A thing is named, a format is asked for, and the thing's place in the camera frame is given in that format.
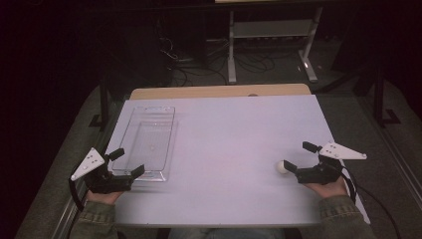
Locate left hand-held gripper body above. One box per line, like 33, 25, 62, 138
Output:
70, 147, 134, 195

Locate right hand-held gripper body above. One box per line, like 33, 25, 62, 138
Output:
296, 141, 368, 186

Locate clear plastic tray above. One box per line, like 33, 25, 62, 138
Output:
110, 106, 179, 183

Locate person's left hand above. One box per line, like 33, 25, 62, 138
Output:
85, 188, 124, 206

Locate person's right hand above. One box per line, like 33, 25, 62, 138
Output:
303, 177, 349, 199

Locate black metal stand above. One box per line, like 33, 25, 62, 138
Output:
89, 76, 110, 130
372, 63, 401, 128

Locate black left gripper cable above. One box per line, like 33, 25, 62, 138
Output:
68, 177, 86, 213

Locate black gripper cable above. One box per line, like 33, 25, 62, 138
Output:
327, 161, 358, 204
68, 177, 86, 213

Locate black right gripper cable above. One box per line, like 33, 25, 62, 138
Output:
327, 161, 358, 204

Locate thin black cable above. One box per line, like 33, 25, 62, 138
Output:
356, 183, 402, 239

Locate black floor cables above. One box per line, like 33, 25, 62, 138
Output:
155, 36, 300, 88

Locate white metal desk frame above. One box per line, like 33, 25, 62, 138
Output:
214, 0, 332, 85

